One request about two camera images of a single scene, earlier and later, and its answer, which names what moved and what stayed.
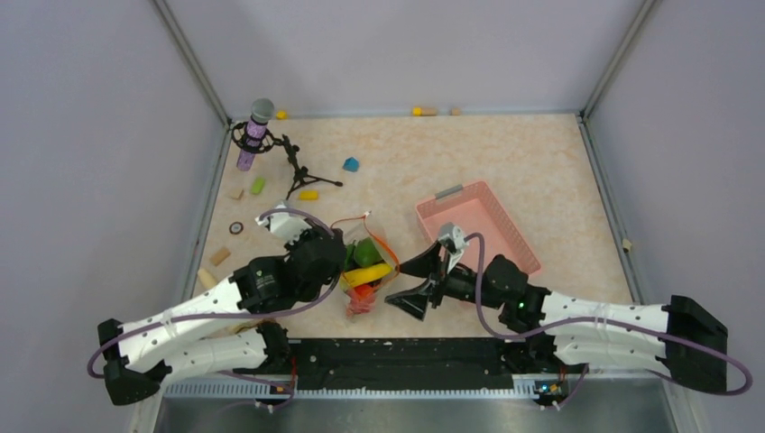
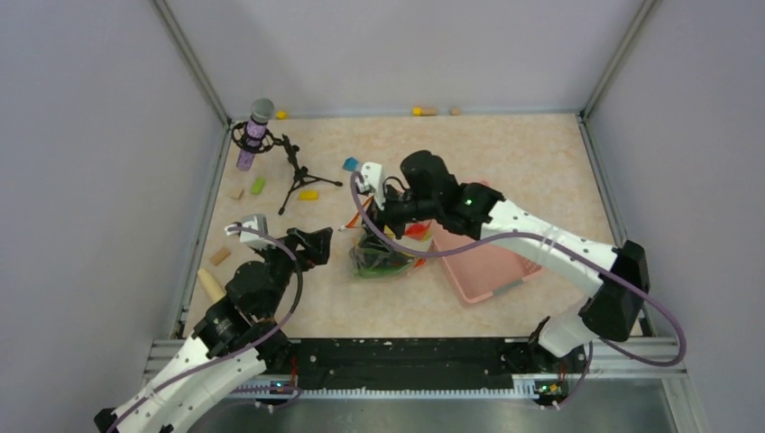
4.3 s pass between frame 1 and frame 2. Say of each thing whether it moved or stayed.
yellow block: stayed
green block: stayed
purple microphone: stayed
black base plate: stayed
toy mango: moved
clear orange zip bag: moved
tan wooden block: stayed
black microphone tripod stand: stayed
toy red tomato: moved
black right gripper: moved
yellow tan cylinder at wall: stayed
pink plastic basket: moved
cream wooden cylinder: stayed
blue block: stayed
